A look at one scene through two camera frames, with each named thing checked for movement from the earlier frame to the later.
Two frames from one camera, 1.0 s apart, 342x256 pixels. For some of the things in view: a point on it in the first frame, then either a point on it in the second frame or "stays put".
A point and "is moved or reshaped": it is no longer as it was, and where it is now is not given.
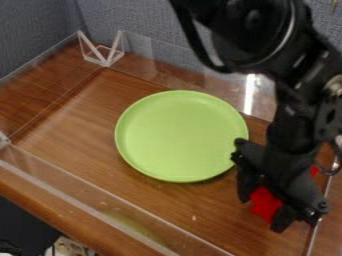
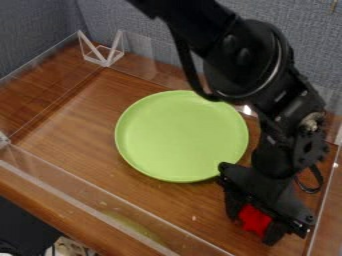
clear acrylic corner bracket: x=100 y=54 stays put
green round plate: x=175 y=136 stays put
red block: x=264 y=199 is moved or reshaped
